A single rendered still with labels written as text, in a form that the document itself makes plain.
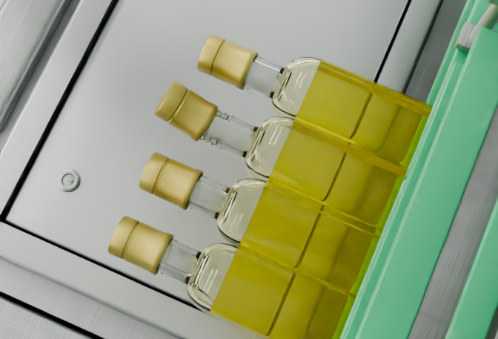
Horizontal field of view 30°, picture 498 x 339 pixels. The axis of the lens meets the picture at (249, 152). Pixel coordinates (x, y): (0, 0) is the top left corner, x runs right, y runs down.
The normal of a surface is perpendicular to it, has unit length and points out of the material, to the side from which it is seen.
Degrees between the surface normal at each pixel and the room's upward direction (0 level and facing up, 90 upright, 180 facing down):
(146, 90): 90
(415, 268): 90
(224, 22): 90
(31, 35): 90
